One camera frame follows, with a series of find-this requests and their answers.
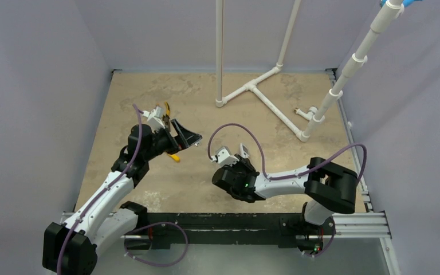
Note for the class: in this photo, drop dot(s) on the white remote control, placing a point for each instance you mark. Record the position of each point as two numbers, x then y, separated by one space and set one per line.
243 151

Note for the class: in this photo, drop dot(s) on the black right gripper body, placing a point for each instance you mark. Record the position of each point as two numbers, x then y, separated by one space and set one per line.
239 165

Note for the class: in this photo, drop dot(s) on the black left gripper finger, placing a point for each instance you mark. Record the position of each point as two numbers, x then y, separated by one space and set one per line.
185 144
184 133

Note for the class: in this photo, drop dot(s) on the yellow handled pliers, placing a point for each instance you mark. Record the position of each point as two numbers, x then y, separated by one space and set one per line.
168 112

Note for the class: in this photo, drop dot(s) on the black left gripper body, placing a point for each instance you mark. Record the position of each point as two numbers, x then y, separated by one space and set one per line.
162 142

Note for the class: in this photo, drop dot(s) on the white pipe fitting brass end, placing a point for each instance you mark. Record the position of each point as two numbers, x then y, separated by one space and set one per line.
308 114

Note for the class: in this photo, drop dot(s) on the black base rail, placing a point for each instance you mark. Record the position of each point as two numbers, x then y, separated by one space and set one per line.
283 230

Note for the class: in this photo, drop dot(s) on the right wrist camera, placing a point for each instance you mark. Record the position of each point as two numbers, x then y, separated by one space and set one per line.
223 157

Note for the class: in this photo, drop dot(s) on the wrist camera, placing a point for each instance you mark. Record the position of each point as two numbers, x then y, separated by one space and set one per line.
154 118
223 157

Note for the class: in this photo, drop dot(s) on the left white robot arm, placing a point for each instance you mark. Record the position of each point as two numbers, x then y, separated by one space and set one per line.
75 245

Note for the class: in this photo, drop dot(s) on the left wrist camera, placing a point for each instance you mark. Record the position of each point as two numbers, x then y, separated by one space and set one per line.
154 118

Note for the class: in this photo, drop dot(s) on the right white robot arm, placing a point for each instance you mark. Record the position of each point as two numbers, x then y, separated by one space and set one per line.
331 187

